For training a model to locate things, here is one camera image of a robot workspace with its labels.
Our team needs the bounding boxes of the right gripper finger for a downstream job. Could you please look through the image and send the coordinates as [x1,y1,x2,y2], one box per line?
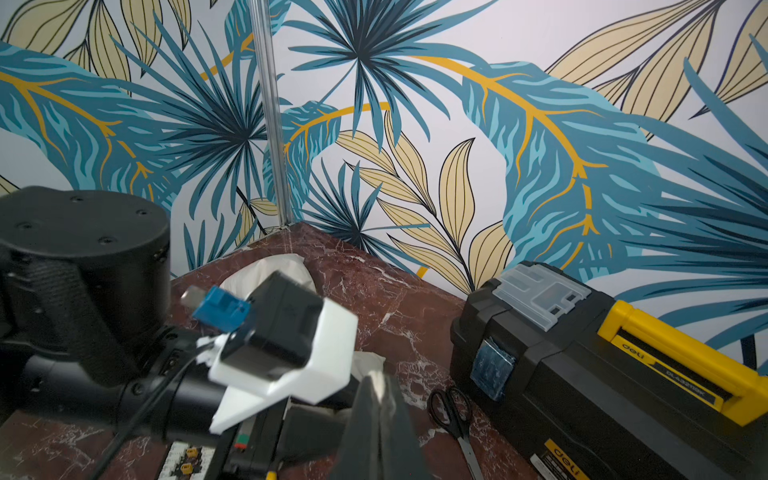
[328,371,432,480]

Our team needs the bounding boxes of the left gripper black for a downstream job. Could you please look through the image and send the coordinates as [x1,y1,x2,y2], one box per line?
[221,401,351,479]

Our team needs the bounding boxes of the cream drawstring soil bag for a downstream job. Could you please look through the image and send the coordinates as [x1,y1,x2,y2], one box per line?
[351,351,386,381]

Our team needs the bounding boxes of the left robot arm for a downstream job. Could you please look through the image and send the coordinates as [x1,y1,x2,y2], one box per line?
[1,187,357,479]

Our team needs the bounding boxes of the black connector board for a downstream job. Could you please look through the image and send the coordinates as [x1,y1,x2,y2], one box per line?
[156,442,215,480]

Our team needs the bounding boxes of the black scissors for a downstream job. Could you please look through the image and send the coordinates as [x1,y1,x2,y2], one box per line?
[427,386,484,480]

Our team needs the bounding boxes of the black yellow toolbox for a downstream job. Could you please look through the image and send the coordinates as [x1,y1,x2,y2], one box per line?
[450,262,767,479]

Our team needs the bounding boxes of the left aluminium corner post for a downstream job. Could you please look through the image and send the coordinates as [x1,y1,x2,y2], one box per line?
[249,0,294,228]

